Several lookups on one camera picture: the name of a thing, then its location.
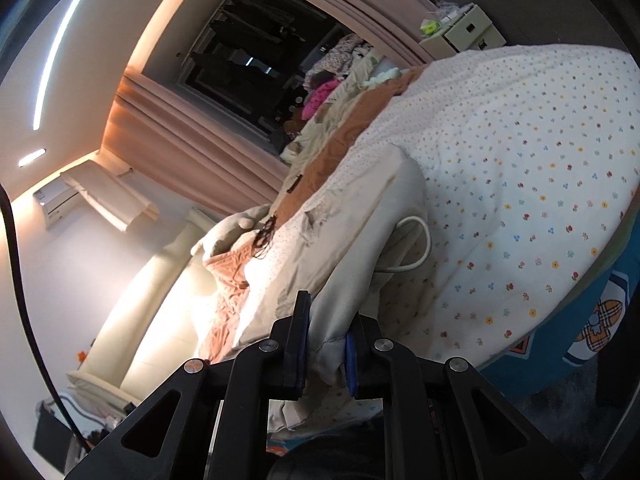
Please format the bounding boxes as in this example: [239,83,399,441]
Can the tangled black cord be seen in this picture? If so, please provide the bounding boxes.
[250,214,278,261]

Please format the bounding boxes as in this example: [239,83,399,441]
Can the dark plush toy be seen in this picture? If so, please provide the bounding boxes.
[280,110,308,161]

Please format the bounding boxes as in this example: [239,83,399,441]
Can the black box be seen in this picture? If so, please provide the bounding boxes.
[32,400,76,456]

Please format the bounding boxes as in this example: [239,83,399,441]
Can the white pillow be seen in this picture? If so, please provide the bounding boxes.
[190,203,273,263]

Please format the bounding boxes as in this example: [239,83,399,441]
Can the brown blanket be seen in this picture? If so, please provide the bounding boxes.
[280,67,426,221]

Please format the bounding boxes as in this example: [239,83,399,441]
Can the long ceiling light strip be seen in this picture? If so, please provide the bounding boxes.
[32,0,101,131]

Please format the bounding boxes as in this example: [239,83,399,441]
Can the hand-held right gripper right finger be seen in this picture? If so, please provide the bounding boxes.
[342,312,586,480]

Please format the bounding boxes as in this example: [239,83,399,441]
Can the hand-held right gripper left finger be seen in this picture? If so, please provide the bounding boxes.
[62,290,313,480]

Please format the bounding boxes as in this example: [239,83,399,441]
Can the cream padded headboard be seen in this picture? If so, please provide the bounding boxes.
[67,210,226,396]

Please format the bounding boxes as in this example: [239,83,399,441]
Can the floral bed sheet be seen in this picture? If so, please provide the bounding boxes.
[235,42,640,376]

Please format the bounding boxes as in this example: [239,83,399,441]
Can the white hanging garment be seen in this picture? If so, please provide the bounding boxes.
[60,160,161,233]

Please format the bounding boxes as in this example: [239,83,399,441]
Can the grey shaggy rug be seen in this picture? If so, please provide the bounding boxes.
[480,350,621,461]

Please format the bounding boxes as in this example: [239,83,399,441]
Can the beige coat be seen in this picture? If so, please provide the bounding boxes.
[235,147,433,433]

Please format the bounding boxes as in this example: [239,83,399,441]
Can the dark hanging clothes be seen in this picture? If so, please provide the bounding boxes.
[190,0,311,91]

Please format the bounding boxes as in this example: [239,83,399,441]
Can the white air conditioner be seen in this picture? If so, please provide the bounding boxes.
[32,180,83,231]

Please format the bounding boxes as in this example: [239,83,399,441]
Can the black cable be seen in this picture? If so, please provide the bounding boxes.
[0,185,83,446]

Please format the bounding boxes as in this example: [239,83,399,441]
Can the pale mint cloth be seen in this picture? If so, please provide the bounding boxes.
[361,66,403,88]

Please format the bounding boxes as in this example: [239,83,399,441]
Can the bright pink cloth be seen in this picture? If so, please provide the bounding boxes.
[302,80,341,121]

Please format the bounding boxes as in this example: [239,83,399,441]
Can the white nightstand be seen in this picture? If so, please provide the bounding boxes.
[419,4,507,60]

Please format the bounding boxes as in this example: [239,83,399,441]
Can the pile of clothes by window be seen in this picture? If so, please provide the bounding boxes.
[282,52,401,196]

